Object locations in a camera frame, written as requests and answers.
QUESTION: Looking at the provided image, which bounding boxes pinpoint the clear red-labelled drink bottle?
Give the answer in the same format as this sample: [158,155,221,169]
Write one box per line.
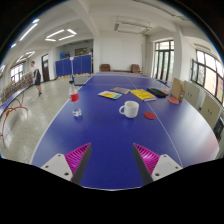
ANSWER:
[68,83,81,103]

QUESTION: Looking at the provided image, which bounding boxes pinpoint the blue and yellow book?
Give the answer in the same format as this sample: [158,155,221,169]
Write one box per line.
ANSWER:
[97,90,123,101]

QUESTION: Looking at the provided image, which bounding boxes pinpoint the person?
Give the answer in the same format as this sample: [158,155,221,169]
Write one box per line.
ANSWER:
[29,60,43,98]

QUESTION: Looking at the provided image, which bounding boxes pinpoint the beige cabinet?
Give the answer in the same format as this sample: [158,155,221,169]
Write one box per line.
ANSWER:
[198,94,222,129]
[183,79,201,109]

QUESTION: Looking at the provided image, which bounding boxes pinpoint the shelf unit with books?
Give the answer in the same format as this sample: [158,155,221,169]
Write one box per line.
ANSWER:
[0,71,34,104]

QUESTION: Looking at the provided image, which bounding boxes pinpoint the grey blue-framed barrier panel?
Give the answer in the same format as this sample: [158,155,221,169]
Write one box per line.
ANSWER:
[73,75,92,86]

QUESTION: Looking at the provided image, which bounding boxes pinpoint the black-framed glass door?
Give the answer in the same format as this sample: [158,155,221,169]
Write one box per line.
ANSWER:
[153,39,175,82]

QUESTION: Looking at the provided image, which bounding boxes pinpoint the flat round red coaster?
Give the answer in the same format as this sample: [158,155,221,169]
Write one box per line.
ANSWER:
[143,111,157,121]

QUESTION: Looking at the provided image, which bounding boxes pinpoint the ceiling air conditioner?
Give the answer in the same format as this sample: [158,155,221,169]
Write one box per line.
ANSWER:
[113,20,152,35]

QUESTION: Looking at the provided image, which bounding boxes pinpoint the black bin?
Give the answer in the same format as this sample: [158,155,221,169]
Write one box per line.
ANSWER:
[213,117,224,141]

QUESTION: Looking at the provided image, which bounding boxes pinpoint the grey patterned notebook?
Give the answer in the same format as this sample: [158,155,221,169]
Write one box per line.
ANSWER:
[109,86,131,95]

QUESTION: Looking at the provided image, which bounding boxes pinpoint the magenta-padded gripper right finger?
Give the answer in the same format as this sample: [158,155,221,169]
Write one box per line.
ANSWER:
[132,142,184,186]

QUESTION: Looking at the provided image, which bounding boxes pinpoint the blue folding partition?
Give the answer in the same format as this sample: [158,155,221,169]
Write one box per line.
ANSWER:
[54,54,93,78]

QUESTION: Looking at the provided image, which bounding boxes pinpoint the small clear glass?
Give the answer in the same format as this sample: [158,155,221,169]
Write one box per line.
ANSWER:
[72,108,83,118]

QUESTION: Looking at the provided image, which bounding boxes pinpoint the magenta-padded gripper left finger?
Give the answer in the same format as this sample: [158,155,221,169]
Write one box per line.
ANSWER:
[40,142,93,186]

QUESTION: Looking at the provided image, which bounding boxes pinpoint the black paddle case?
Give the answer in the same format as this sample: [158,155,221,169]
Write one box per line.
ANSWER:
[146,87,169,98]

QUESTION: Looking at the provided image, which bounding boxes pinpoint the black-framed large window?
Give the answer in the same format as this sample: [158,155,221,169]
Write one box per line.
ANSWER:
[190,49,224,104]

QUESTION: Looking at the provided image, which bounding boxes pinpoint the brown armchair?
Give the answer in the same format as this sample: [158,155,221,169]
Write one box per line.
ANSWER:
[99,63,111,73]
[130,63,142,74]

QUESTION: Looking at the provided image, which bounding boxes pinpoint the white mug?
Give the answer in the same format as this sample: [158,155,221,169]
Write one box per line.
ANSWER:
[118,100,140,119]

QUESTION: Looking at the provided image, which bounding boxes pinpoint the small bright window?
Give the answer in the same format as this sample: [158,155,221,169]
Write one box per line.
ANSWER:
[9,63,25,83]

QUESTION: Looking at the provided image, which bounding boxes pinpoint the ceiling lights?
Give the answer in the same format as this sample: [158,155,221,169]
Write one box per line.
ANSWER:
[0,18,78,73]

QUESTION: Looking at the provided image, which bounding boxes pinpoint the red-legged table tennis table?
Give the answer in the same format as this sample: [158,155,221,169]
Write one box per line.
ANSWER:
[0,83,34,149]

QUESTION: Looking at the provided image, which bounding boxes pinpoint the brown cardboard box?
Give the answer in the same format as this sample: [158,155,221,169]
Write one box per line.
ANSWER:
[170,77,186,102]

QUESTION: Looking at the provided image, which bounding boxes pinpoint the dark brown door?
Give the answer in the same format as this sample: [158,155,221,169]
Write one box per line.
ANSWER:
[41,53,51,83]

